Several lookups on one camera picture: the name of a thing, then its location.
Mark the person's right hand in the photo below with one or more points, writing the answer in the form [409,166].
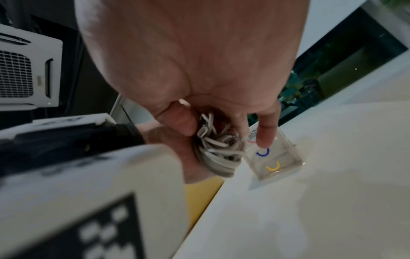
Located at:
[198,50]

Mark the person's left hand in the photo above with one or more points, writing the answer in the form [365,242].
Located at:
[166,137]

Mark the translucent plastic drawer box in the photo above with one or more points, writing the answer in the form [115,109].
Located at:
[282,156]

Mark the white roller blind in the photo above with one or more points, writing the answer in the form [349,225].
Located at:
[123,111]

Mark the yellow bench seat cushion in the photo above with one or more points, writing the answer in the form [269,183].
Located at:
[200,197]

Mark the glass window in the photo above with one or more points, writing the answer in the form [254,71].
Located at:
[346,50]

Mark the white ceiling air conditioner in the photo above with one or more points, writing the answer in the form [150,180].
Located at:
[28,70]

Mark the white table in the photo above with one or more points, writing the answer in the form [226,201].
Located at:
[320,189]

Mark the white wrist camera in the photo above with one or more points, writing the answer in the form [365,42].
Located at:
[64,202]

